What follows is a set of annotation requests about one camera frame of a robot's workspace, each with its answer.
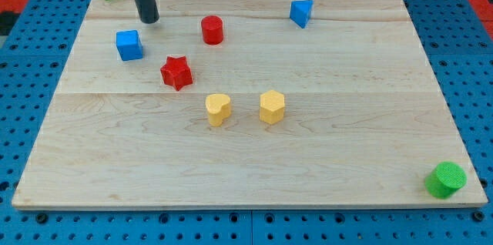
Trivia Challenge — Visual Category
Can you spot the blue cube block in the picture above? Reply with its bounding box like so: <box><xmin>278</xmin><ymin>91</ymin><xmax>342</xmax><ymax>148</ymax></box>
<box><xmin>116</xmin><ymin>30</ymin><xmax>143</xmax><ymax>61</ymax></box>

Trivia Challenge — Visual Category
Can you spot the red cylinder block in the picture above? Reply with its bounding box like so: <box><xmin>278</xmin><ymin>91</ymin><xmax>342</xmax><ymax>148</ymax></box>
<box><xmin>201</xmin><ymin>15</ymin><xmax>223</xmax><ymax>45</ymax></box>

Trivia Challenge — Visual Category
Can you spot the red star block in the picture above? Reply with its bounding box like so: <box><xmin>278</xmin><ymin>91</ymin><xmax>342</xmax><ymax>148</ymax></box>
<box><xmin>160</xmin><ymin>56</ymin><xmax>193</xmax><ymax>91</ymax></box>

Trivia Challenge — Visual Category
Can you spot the yellow heart block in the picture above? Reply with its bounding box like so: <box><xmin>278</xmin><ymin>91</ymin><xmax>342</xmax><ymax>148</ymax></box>
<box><xmin>205</xmin><ymin>93</ymin><xmax>232</xmax><ymax>126</ymax></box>

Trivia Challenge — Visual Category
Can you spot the blue triangular prism block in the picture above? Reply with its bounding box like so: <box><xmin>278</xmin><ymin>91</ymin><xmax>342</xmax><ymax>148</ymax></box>
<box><xmin>290</xmin><ymin>0</ymin><xmax>314</xmax><ymax>29</ymax></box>

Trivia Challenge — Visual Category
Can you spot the yellow hexagon block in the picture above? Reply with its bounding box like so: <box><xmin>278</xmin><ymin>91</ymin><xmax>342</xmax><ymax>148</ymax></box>
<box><xmin>260</xmin><ymin>90</ymin><xmax>285</xmax><ymax>125</ymax></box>

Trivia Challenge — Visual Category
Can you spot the wooden board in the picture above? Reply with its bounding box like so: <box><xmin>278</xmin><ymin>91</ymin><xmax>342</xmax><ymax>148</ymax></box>
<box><xmin>12</xmin><ymin>0</ymin><xmax>488</xmax><ymax>211</ymax></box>

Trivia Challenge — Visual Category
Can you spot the green cylinder block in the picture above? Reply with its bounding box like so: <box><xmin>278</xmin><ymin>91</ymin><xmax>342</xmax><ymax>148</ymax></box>
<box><xmin>424</xmin><ymin>161</ymin><xmax>467</xmax><ymax>199</ymax></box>

